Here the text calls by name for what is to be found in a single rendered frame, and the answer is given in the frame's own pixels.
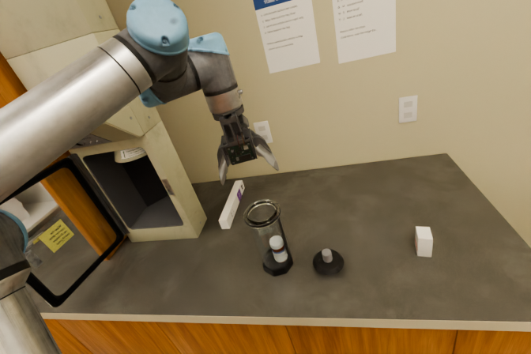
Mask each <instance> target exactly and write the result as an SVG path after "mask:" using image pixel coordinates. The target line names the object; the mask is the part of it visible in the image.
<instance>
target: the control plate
mask: <svg viewBox="0 0 531 354"><path fill-rule="evenodd" d="M96 140H98V142H96ZM90 141H92V143H90ZM83 142H85V143H86V144H85V145H84V143H83ZM107 142H111V141H109V140H107V139H104V138H101V137H98V136H96V135H93V134H88V135H87V136H86V137H84V138H83V139H82V140H80V141H79V142H78V144H81V146H79V145H74V146H73V147H72V148H70V149H75V148H80V147H85V146H90V145H98V144H103V143H107Z"/></svg>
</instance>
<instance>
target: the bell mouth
mask: <svg viewBox="0 0 531 354"><path fill-rule="evenodd" d="M146 155H147V153H146V151H145V150H144V149H143V148H141V147H136V148H132V149H123V150H118V151H115V162H118V163H125V162H130V161H133V160H137V159H139V158H142V157H143V156H146Z"/></svg>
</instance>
